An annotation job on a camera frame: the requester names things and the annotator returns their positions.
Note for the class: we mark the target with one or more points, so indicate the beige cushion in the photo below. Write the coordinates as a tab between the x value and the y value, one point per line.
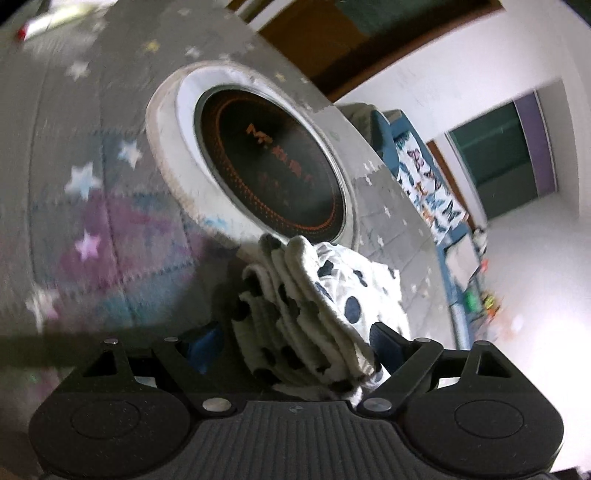
461	264

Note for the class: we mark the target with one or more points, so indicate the black round induction cooker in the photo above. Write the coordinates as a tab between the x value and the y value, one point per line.
268	161

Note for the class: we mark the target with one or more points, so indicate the white red tube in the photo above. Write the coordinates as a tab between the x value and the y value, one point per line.
46	18

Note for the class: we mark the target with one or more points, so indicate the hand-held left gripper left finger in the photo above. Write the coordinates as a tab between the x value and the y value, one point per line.
205	345

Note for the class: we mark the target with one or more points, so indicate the white polka dot pants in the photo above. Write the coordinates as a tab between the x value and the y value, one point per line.
314	314

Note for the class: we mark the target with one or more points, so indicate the green round cushion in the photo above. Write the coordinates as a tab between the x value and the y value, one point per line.
471	296

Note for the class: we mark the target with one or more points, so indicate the yellow orange plush toy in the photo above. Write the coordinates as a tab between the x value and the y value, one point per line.
491	309

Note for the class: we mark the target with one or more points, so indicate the butterfly print blanket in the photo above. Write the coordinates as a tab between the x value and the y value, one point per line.
429	194

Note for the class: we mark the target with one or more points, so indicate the grey star quilted table cover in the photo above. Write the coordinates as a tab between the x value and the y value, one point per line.
92	138

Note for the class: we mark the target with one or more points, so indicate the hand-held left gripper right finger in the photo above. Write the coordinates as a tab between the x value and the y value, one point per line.
388	342

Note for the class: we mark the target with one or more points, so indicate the panda plush toy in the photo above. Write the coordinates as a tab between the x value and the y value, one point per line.
480	240

